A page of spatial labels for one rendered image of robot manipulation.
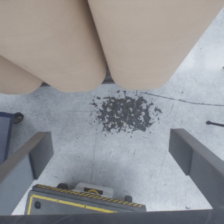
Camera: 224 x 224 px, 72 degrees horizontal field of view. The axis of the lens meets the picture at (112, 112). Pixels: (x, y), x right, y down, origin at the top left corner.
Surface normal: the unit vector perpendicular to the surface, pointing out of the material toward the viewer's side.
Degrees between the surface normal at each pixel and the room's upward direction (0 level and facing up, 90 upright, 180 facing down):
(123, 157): 0
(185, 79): 0
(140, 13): 90
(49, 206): 0
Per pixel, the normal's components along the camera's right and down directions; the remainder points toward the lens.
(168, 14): 0.00, 0.99
